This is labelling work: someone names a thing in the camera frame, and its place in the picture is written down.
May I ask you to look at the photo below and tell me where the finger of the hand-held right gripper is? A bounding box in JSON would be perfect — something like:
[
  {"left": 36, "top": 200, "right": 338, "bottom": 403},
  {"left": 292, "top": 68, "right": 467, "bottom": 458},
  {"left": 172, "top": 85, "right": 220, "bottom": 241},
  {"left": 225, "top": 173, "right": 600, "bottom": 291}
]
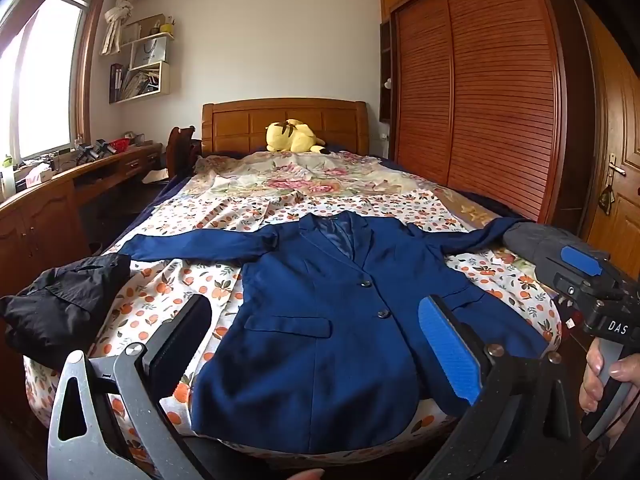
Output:
[
  {"left": 552, "top": 275, "right": 597, "bottom": 313},
  {"left": 545, "top": 244, "right": 615, "bottom": 282}
]

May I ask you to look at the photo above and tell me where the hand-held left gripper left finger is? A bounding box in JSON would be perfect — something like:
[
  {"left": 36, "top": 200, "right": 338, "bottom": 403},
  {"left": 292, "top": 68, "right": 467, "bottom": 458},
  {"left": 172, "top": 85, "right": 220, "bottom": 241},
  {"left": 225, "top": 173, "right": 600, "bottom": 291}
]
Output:
[{"left": 47, "top": 294, "right": 213, "bottom": 480}]

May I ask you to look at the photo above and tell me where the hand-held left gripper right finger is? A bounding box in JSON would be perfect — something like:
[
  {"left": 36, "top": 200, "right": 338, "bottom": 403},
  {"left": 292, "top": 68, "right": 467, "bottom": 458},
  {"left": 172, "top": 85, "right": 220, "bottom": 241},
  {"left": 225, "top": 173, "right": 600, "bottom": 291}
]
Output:
[{"left": 417, "top": 294, "right": 583, "bottom": 480}]

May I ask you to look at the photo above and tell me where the blue suit jacket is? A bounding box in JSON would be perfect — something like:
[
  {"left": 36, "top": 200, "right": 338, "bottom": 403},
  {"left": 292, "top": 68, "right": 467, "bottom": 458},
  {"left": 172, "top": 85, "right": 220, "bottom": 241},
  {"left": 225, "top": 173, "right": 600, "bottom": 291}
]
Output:
[{"left": 120, "top": 211, "right": 551, "bottom": 453}]

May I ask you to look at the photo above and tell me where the person's right hand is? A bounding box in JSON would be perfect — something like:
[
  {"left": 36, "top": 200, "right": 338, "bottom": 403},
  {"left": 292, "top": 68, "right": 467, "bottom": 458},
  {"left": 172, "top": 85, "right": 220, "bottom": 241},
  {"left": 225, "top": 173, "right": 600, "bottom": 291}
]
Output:
[{"left": 579, "top": 337, "right": 640, "bottom": 413}]

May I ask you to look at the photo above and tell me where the grey cloth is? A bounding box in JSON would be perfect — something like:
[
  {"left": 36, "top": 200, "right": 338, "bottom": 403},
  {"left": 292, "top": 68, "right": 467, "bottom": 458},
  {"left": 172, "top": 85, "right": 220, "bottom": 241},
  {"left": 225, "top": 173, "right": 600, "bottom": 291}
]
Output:
[{"left": 502, "top": 221, "right": 612, "bottom": 288}]

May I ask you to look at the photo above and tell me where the wooden bed with floral sheets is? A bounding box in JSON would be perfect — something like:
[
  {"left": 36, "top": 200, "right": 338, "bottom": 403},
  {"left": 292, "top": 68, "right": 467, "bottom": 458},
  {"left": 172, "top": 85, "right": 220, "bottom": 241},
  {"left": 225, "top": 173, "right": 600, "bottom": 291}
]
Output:
[{"left": 22, "top": 194, "right": 568, "bottom": 467}]

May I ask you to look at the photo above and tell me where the black garment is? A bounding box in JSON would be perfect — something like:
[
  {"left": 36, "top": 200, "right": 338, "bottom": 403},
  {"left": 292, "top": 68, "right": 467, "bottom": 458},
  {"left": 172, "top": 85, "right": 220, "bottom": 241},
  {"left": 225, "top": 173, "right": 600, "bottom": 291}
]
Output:
[{"left": 0, "top": 254, "right": 132, "bottom": 370}]

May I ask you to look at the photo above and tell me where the wooden door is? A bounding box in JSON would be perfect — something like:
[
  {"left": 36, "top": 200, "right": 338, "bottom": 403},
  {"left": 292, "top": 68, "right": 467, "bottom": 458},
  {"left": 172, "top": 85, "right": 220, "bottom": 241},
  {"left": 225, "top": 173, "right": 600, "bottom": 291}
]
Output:
[{"left": 575, "top": 2, "right": 640, "bottom": 267}]

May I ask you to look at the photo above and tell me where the navy bedsheet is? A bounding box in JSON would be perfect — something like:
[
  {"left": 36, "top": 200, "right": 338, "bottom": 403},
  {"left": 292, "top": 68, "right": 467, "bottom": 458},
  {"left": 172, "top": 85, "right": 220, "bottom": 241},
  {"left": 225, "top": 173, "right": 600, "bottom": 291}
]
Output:
[{"left": 102, "top": 152, "right": 203, "bottom": 256}]

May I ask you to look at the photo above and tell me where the wooden desk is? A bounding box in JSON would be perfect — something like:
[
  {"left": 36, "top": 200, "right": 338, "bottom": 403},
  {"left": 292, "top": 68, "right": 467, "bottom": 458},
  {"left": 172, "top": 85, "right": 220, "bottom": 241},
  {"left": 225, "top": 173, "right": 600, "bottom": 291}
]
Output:
[{"left": 0, "top": 141, "right": 167, "bottom": 426}]

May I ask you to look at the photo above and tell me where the wooden chair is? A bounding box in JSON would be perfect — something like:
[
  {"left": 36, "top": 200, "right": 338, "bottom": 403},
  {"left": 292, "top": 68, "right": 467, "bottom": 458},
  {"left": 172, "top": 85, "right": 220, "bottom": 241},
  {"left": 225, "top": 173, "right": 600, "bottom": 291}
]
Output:
[{"left": 166, "top": 125, "right": 202, "bottom": 181}]

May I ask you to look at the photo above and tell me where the wooden slatted wardrobe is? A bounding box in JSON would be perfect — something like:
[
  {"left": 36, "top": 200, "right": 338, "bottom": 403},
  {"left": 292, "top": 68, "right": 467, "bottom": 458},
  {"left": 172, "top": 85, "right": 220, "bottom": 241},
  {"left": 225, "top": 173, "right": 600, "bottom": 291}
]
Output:
[{"left": 378, "top": 0, "right": 597, "bottom": 235}]

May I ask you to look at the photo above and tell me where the floral blanket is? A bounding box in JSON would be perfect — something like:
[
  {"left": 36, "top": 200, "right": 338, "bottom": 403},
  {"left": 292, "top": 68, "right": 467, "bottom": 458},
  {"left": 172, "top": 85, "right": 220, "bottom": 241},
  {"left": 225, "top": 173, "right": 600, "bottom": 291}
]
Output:
[{"left": 192, "top": 149, "right": 496, "bottom": 228}]

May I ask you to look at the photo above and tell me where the black desk gadget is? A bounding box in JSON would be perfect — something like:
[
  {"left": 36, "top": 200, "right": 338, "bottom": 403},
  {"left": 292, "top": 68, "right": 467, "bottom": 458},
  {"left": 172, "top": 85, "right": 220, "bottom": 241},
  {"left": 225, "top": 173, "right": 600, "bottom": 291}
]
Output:
[{"left": 74, "top": 140, "right": 114, "bottom": 162}]

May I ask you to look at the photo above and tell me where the wooden bed headboard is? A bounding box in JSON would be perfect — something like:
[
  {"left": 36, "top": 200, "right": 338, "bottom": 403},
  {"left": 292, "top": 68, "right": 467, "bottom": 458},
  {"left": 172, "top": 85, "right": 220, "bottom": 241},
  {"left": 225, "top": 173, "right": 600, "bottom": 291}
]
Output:
[{"left": 201, "top": 98, "right": 370, "bottom": 157}]

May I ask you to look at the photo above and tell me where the yellow plush toy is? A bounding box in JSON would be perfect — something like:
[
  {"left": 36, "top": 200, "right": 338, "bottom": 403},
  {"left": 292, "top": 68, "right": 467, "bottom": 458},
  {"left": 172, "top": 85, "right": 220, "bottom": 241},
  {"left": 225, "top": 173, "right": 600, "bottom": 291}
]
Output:
[{"left": 265, "top": 118, "right": 331, "bottom": 154}]

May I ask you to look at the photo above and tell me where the row of books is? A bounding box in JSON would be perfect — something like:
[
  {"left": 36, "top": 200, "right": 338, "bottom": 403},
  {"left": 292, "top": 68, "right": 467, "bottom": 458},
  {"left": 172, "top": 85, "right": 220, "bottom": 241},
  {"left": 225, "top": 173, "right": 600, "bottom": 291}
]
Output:
[{"left": 109, "top": 63, "right": 126, "bottom": 103}]

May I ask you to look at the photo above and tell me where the white paper bag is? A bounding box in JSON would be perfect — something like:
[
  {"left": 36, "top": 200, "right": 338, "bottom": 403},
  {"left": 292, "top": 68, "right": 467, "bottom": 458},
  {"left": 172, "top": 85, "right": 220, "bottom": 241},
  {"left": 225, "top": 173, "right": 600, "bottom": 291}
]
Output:
[{"left": 129, "top": 35, "right": 169, "bottom": 69}]

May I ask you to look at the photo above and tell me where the window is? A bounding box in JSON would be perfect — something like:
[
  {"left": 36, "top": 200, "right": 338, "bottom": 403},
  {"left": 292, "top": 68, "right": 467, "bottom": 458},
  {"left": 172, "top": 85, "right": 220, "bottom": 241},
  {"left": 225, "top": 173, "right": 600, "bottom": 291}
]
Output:
[{"left": 0, "top": 0, "right": 98, "bottom": 162}]

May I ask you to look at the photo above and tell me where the tied beige curtain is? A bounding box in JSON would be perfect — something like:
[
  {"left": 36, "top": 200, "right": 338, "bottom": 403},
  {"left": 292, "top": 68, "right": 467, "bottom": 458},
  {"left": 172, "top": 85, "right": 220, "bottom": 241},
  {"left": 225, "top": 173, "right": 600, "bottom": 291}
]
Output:
[{"left": 101, "top": 0, "right": 141, "bottom": 56}]

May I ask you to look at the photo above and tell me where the white wall shelf unit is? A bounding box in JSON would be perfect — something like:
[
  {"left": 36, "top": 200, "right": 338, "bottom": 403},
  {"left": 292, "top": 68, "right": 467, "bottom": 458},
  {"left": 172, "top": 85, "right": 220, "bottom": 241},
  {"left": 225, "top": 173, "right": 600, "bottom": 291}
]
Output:
[{"left": 108, "top": 14, "right": 177, "bottom": 105}]

